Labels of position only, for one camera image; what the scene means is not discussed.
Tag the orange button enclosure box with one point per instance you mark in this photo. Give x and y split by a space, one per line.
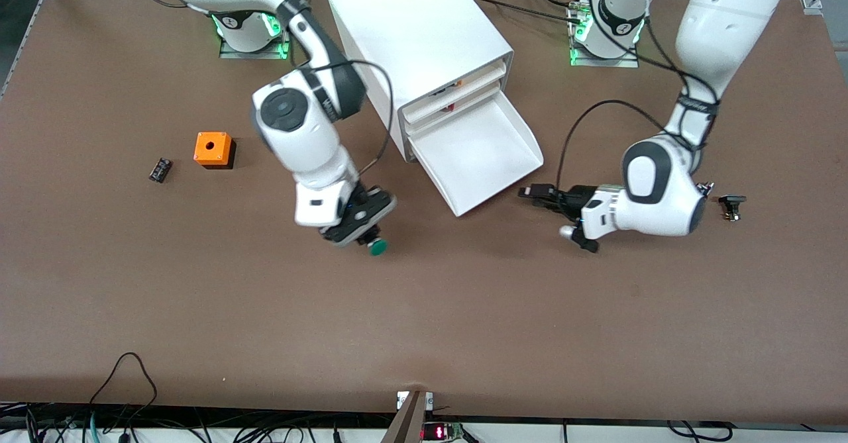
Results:
212 146

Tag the green push button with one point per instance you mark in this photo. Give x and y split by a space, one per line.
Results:
379 248

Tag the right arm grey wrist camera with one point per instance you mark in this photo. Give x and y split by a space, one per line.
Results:
361 218

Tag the white plastic drawer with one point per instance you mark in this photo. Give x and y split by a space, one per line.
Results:
483 151
464 100
430 125
457 75

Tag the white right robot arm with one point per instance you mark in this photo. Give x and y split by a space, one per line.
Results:
305 132

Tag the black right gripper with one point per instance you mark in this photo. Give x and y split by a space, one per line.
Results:
368 236

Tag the small black switch part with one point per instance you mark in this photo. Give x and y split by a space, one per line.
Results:
731 204

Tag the small black contact block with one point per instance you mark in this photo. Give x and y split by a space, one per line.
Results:
159 169

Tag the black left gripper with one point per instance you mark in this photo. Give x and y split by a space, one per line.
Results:
574 199

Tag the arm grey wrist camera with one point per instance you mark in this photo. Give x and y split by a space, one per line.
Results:
586 241
361 218

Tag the small silver metal part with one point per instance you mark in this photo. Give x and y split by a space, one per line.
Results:
707 188

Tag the camera stand post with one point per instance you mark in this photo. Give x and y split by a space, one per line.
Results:
407 423

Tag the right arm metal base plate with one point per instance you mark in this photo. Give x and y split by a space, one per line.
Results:
228 51

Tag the red lit electronic device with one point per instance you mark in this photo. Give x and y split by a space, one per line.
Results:
440 432

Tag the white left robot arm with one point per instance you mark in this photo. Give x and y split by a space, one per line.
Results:
662 191

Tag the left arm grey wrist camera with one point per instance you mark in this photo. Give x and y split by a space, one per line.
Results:
586 241

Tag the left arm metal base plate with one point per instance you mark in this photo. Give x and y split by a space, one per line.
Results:
629 63

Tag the white drawer cabinet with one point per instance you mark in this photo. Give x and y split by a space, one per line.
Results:
411 26

